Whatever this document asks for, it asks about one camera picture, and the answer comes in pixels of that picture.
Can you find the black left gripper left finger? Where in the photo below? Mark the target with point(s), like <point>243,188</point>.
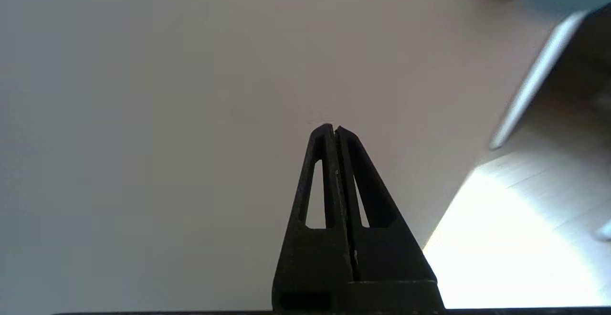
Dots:
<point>310,267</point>

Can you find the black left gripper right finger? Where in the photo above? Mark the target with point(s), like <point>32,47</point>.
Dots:
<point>391,267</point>

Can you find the beige door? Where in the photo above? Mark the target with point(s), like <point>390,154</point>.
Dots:
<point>191,90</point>

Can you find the white table with round legs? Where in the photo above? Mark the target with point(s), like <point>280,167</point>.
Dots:
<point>534,81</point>

